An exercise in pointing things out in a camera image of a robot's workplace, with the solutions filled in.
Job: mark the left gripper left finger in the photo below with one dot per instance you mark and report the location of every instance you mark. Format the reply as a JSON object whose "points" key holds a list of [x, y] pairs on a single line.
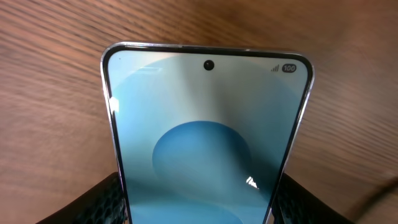
{"points": [[102, 204]]}

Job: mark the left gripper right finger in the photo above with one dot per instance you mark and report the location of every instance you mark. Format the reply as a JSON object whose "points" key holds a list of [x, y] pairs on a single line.
{"points": [[293, 204]]}

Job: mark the light blue smartphone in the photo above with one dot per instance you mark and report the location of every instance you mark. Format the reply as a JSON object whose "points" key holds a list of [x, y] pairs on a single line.
{"points": [[202, 134]]}

